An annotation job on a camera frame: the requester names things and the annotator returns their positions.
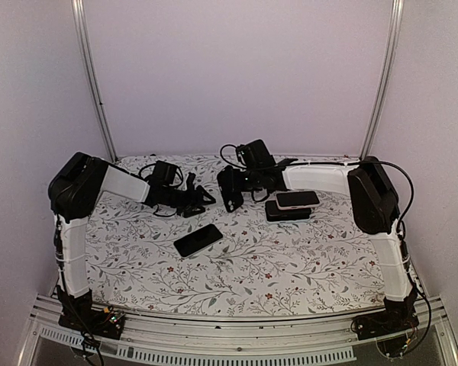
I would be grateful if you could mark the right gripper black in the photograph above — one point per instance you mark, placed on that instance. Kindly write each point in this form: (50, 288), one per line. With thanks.
(242, 187)

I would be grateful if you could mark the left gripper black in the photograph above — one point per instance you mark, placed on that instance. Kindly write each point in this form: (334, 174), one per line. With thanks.
(195, 202)

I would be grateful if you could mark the black phone case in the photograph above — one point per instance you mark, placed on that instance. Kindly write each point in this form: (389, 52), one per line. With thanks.
(230, 191)

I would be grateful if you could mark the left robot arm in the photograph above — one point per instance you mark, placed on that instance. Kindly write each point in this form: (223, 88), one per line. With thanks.
(75, 191)

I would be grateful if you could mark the phone in black case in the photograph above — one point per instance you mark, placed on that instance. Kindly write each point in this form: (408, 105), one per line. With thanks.
(274, 214)

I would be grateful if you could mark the floral table mat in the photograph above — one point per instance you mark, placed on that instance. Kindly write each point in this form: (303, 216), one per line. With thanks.
(324, 264)

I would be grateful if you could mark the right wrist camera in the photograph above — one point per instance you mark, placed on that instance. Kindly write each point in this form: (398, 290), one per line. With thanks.
(255, 155)

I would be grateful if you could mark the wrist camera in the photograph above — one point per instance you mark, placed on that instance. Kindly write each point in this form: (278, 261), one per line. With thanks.
(255, 155)
(166, 174)

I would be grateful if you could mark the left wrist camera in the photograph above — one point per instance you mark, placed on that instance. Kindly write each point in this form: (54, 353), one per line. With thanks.
(166, 174)

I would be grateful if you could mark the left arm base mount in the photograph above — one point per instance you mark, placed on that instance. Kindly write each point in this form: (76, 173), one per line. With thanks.
(107, 323)

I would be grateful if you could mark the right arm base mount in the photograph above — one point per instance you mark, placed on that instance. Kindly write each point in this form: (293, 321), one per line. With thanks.
(382, 323)

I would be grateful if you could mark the aluminium frame post right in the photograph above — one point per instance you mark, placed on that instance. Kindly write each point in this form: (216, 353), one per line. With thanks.
(395, 23)

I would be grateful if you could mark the aluminium frame post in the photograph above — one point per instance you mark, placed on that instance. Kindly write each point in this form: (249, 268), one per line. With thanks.
(395, 23)
(80, 22)

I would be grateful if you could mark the aluminium frame post left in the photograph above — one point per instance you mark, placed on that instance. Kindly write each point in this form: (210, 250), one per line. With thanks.
(80, 22)

